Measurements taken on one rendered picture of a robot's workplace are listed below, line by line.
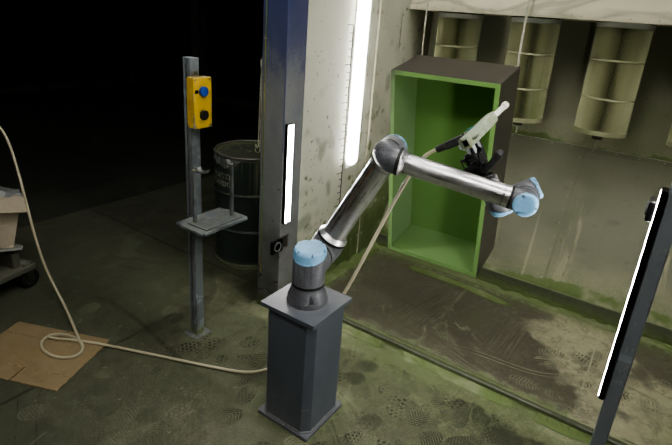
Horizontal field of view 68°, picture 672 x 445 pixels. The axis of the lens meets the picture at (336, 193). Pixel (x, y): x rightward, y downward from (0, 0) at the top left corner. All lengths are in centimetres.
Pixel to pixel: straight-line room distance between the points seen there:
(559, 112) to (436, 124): 127
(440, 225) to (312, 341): 155
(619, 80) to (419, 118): 131
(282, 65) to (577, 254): 244
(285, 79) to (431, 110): 93
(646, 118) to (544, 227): 102
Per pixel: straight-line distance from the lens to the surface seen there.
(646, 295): 203
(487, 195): 196
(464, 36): 401
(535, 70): 382
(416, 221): 357
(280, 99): 292
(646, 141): 414
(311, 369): 238
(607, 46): 372
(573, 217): 402
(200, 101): 265
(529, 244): 398
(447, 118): 315
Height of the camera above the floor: 189
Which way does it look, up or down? 20 degrees down
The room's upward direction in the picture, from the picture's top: 4 degrees clockwise
